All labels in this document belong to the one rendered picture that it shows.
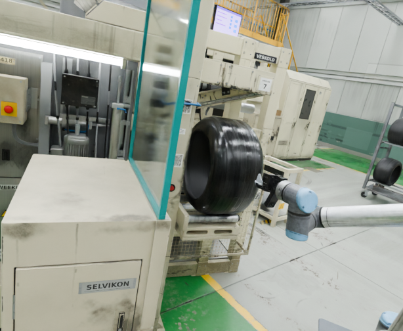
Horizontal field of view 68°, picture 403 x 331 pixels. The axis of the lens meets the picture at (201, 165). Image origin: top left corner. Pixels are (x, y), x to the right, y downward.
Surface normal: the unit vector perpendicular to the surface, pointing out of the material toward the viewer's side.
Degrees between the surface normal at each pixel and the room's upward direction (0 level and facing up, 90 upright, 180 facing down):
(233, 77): 90
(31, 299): 90
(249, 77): 90
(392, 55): 90
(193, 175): 57
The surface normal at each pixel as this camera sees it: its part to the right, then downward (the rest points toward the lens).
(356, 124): -0.77, 0.04
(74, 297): 0.36, 0.32
